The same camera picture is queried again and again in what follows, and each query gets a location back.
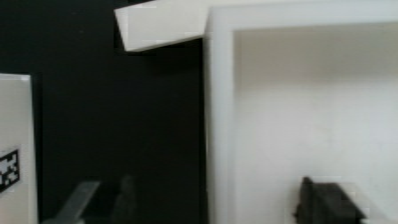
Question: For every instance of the white drawer without knob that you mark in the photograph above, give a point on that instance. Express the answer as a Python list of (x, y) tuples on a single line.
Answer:
[(162, 22)]

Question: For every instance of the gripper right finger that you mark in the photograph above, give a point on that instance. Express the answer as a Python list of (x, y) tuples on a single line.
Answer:
[(326, 206)]

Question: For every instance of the white drawer housing box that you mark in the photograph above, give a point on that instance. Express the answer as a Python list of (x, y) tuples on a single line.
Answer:
[(301, 106)]

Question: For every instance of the white drawer with knob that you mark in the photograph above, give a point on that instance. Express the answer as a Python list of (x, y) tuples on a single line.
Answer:
[(18, 196)]

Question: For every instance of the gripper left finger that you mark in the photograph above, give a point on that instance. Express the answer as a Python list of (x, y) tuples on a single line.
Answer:
[(102, 203)]

